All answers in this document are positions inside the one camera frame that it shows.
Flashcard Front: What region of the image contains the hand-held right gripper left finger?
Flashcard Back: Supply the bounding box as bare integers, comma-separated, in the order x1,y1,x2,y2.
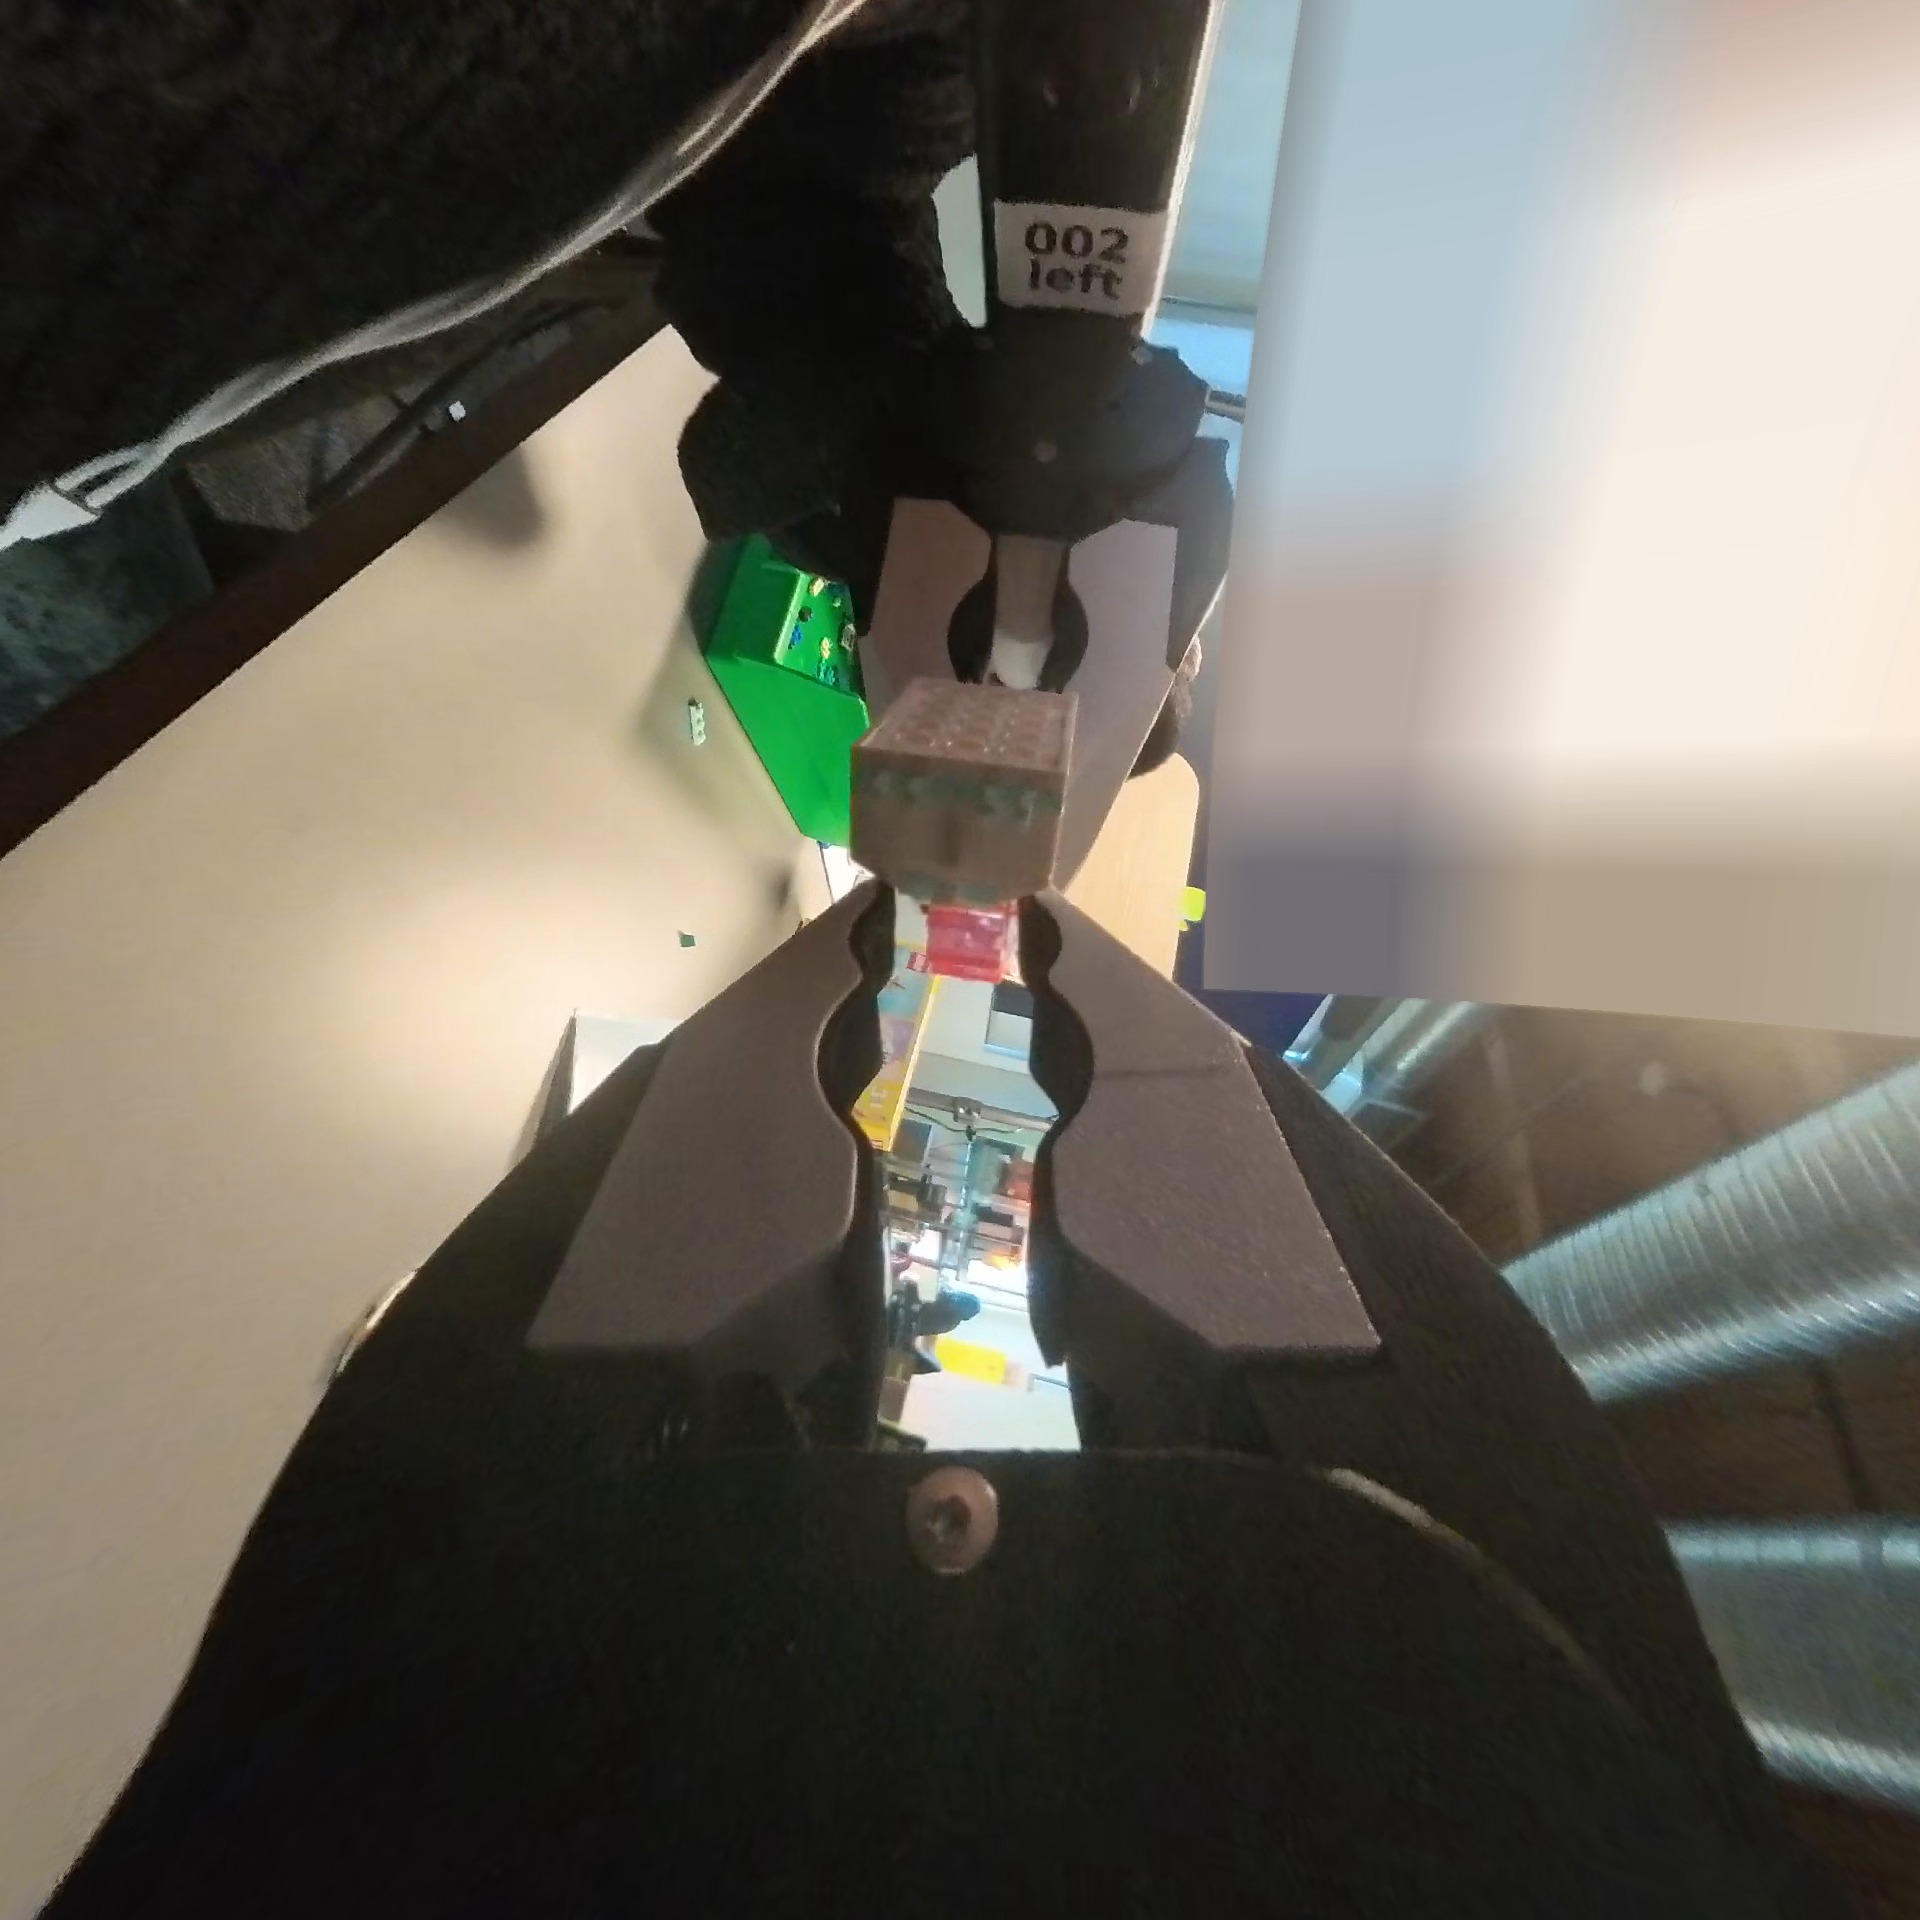
526,881,898,1375

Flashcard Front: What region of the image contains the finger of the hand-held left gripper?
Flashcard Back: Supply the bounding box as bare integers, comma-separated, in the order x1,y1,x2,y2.
1048,521,1185,888
858,502,1000,732

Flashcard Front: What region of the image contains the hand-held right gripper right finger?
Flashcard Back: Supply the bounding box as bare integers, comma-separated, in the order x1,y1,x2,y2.
1032,891,1386,1375

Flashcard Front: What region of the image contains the brown lego block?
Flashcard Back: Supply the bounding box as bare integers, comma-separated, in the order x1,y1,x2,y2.
849,673,1085,903

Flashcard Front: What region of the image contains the red lego piece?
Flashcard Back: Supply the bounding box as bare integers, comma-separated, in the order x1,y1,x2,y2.
921,895,1022,984

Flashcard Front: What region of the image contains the green lego box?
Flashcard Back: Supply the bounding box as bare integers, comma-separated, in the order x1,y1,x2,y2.
689,532,873,851

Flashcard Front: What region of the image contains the yellow lego set box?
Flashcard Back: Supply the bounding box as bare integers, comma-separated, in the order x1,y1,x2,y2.
853,976,941,1151

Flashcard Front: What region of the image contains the person's left hand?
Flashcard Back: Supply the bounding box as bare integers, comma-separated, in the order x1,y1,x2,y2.
653,56,995,606

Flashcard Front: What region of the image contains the white plastic tray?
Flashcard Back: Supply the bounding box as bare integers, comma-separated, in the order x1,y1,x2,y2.
546,1013,685,1119

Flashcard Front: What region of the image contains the black knit sweater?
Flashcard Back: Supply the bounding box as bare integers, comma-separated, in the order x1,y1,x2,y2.
0,0,902,513

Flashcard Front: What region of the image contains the silver ventilation duct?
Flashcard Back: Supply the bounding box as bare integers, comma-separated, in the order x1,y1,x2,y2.
1500,1055,1920,1406
1657,1516,1920,1819

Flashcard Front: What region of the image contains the white cable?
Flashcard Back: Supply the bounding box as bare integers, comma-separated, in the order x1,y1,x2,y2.
0,0,876,551

